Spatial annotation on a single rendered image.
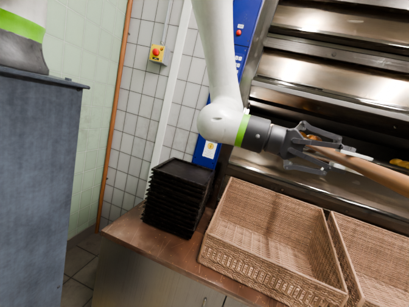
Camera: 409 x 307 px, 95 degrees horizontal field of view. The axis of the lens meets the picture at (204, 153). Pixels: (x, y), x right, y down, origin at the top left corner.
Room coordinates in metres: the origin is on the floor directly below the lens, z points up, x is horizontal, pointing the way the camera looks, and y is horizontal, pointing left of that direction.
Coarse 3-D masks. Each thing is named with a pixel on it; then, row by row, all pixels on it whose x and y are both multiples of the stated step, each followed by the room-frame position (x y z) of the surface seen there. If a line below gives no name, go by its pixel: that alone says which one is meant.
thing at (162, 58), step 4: (152, 44) 1.23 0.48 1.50; (156, 44) 1.23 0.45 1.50; (152, 48) 1.23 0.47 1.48; (156, 48) 1.23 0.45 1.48; (164, 48) 1.22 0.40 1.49; (168, 48) 1.25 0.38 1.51; (160, 52) 1.22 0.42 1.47; (164, 52) 1.22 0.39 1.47; (168, 52) 1.26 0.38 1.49; (152, 56) 1.23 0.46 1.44; (156, 56) 1.23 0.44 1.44; (160, 56) 1.22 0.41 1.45; (164, 56) 1.23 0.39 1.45; (168, 56) 1.27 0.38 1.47; (152, 60) 1.23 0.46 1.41; (156, 60) 1.22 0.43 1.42; (160, 60) 1.22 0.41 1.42; (164, 60) 1.24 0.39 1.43; (168, 60) 1.28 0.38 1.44; (160, 64) 1.28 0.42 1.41; (164, 64) 1.25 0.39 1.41
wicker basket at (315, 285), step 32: (224, 192) 0.97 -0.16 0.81; (224, 224) 1.02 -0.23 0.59; (256, 224) 1.03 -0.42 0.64; (288, 224) 1.01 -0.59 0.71; (320, 224) 0.95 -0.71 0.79; (224, 256) 0.76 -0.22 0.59; (256, 256) 0.64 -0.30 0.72; (288, 256) 0.88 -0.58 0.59; (320, 256) 0.81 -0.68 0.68; (256, 288) 0.63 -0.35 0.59; (288, 288) 0.61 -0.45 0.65; (320, 288) 0.58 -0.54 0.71
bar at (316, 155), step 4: (304, 148) 0.75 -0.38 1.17; (304, 152) 0.74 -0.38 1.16; (308, 152) 0.74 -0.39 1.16; (312, 152) 0.74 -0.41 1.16; (316, 152) 0.74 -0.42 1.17; (312, 156) 0.74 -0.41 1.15; (316, 156) 0.73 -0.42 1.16; (320, 156) 0.73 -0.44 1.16; (324, 156) 0.73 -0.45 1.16; (324, 160) 0.73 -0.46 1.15; (328, 160) 0.73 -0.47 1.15; (332, 160) 0.72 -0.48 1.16
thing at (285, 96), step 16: (256, 96) 1.18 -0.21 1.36; (272, 96) 1.10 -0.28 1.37; (288, 96) 1.02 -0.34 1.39; (304, 96) 0.97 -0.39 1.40; (320, 96) 0.96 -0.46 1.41; (320, 112) 1.11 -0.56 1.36; (336, 112) 1.03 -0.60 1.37; (352, 112) 0.97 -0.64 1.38; (368, 112) 0.91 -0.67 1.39; (384, 112) 0.90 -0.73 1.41; (384, 128) 1.04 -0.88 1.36; (400, 128) 0.98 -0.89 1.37
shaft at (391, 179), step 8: (320, 152) 0.64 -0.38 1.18; (328, 152) 0.57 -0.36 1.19; (336, 152) 0.53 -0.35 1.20; (336, 160) 0.52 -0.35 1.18; (344, 160) 0.46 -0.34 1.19; (352, 160) 0.43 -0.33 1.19; (360, 160) 0.41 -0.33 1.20; (352, 168) 0.42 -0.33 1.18; (360, 168) 0.39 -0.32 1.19; (368, 168) 0.37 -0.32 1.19; (376, 168) 0.35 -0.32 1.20; (384, 168) 0.34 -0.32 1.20; (368, 176) 0.36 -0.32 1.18; (376, 176) 0.34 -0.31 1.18; (384, 176) 0.32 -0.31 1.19; (392, 176) 0.31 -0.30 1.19; (400, 176) 0.30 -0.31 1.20; (408, 176) 0.29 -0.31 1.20; (384, 184) 0.32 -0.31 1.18; (392, 184) 0.30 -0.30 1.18; (400, 184) 0.28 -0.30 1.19; (408, 184) 0.27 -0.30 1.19; (400, 192) 0.28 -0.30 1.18; (408, 192) 0.26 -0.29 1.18
